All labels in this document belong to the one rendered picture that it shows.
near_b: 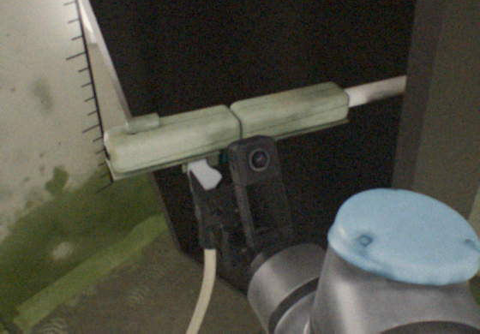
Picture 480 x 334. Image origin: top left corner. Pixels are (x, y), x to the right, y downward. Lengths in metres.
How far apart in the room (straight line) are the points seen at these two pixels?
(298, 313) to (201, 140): 0.24
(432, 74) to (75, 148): 1.33
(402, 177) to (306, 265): 0.21
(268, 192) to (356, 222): 0.19
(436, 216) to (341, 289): 0.08
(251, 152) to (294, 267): 0.11
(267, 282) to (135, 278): 1.47
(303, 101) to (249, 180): 0.18
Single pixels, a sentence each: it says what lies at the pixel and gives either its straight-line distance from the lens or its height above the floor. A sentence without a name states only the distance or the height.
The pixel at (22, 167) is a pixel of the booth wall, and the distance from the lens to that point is 1.63.
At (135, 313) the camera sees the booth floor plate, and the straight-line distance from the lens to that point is 1.84.
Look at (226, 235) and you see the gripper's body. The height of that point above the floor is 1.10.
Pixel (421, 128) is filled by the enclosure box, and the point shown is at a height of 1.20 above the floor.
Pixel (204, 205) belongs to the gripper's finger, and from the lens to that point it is 0.56.
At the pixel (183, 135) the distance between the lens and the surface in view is 0.58.
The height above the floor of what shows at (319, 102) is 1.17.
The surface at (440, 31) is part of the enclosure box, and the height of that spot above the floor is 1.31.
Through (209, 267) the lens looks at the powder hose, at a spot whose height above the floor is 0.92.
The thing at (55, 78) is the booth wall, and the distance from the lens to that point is 1.57.
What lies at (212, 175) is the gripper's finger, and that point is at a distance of 0.59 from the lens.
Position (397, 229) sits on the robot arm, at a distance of 0.34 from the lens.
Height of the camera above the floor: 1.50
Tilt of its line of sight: 37 degrees down
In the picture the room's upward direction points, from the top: straight up
